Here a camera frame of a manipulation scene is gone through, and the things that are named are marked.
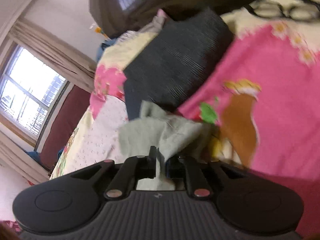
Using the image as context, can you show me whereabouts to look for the sage green pants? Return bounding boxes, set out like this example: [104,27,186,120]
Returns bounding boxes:
[118,101,213,191]

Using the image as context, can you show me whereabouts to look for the cherry print bed sheet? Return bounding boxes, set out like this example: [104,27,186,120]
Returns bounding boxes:
[71,96,128,172]

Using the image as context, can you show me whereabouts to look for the blue cloth on sofa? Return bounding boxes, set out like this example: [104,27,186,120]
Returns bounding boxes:
[27,151,41,164]

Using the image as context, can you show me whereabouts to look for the maroon sofa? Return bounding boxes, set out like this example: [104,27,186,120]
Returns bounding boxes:
[40,86,90,170]

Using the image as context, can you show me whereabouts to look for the pink yellow cartoon quilt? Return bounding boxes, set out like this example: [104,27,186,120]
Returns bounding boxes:
[49,0,320,238]

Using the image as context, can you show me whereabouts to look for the beige left curtain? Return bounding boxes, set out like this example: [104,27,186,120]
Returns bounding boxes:
[1,132,49,184]

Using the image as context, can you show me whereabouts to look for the beige curtain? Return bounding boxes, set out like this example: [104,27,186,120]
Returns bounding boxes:
[8,19,96,93]
[1,132,49,184]

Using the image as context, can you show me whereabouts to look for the dark knit folded garment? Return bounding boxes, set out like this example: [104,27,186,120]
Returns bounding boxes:
[124,9,234,120]

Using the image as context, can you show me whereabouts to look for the beige right curtain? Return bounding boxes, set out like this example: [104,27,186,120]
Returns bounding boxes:
[8,19,96,93]

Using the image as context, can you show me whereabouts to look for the barred window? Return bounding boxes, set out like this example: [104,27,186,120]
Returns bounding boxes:
[1,43,69,147]

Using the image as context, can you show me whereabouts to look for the blue cloth near headboard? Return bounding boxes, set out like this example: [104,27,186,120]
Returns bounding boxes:
[96,38,117,62]

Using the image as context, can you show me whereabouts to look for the yellow snack bag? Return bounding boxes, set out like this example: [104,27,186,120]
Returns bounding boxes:
[89,23,109,39]

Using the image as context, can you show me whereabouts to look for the black rimmed glasses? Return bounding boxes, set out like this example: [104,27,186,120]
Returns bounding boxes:
[245,0,319,23]

